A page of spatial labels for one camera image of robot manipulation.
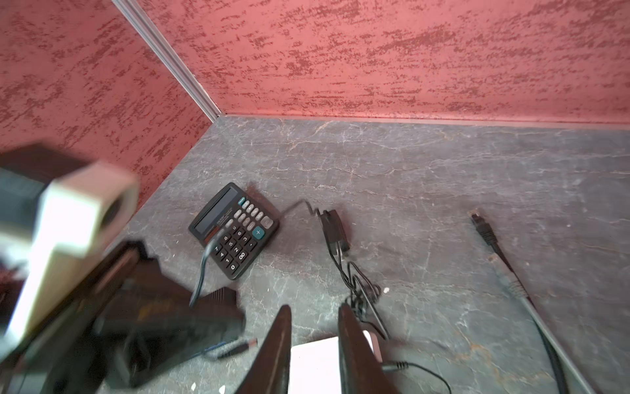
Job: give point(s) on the white network switch box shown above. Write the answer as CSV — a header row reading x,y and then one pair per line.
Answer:
x,y
315,367

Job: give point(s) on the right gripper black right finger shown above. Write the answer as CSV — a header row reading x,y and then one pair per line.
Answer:
x,y
360,371

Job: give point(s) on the aluminium left corner post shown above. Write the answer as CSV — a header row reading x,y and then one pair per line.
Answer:
x,y
148,31

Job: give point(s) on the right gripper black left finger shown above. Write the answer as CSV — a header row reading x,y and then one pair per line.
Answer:
x,y
270,372

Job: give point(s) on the black desk calculator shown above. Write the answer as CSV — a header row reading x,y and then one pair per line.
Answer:
x,y
236,228

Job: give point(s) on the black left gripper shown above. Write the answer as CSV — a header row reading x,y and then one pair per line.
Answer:
x,y
124,324

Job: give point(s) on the black power adapter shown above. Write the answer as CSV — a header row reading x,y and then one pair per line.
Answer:
x,y
334,233

